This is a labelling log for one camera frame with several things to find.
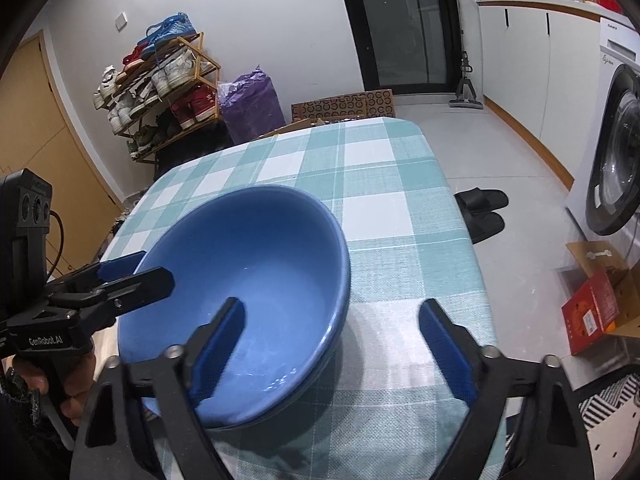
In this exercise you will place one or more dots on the teal checked tablecloth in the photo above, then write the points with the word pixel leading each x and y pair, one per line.
pixel 380 185

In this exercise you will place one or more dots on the wooden shoe rack with shoes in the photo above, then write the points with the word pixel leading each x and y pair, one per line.
pixel 180 70

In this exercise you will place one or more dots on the black white patterned rug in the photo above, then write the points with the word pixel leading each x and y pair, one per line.
pixel 610 410

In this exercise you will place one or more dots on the white washing machine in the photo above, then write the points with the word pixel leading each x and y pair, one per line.
pixel 617 150

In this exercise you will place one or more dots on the white base cabinet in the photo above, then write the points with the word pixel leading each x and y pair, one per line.
pixel 520 60

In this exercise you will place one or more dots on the black slipper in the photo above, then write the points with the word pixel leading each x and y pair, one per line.
pixel 485 227
pixel 482 200

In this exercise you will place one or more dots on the white wall switch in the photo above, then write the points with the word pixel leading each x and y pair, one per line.
pixel 120 21

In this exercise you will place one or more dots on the black framed glass door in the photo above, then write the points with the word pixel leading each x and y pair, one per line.
pixel 400 25

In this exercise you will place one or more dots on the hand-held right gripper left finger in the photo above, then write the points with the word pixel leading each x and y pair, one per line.
pixel 220 355

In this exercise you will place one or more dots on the red printed box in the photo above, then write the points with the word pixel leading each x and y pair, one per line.
pixel 590 310

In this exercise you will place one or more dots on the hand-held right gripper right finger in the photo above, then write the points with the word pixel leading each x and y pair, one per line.
pixel 450 355

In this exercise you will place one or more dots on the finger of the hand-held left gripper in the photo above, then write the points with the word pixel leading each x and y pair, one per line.
pixel 145 285
pixel 117 266

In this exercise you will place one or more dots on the brown patterned doormat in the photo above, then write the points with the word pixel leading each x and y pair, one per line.
pixel 340 107

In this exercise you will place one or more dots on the yellow wooden door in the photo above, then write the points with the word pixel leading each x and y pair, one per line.
pixel 50 135

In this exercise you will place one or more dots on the grey floor mop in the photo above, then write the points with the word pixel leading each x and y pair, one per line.
pixel 467 97

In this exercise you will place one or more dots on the purple plastic bag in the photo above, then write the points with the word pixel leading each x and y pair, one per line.
pixel 250 110

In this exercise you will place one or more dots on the person's left forearm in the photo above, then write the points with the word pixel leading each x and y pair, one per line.
pixel 20 410

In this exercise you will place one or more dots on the small red box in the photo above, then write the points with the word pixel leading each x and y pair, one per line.
pixel 610 1

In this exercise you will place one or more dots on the person's left hand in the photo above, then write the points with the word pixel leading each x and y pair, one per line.
pixel 80 385

